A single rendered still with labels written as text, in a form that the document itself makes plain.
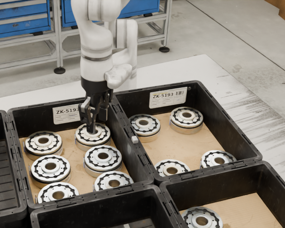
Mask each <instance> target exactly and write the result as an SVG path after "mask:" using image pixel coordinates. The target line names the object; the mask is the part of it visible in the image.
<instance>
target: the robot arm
mask: <svg viewBox="0 0 285 228"><path fill-rule="evenodd" d="M129 1H130V0H71V8H72V12H73V14H74V17H75V20H76V23H77V26H78V29H79V33H80V38H81V62H80V66H81V86H82V88H83V89H84V90H85V91H86V94H85V102H84V103H83V104H81V103H79V105H78V110H79V115H80V120H81V122H82V123H85V124H86V131H87V133H90V134H95V119H96V115H97V114H99V120H101V121H104V122H105V121H106V120H107V109H108V107H109V103H111V102H112V99H113V93H114V92H119V91H125V90H133V89H136V88H137V45H138V24H137V22H136V21H135V20H133V19H117V18H118V16H119V15H120V12H121V10H122V9H123V8H124V7H125V6H126V5H127V3H128V2H129ZM92 21H104V27H102V26H99V25H96V24H95V23H93V22H92ZM112 48H125V49H124V50H122V51H120V52H117V53H115V54H113V55H112ZM108 94H109V97H108ZM90 107H93V108H95V109H91V108H90ZM90 113H92V114H93V116H92V117H91V114H90Z"/></svg>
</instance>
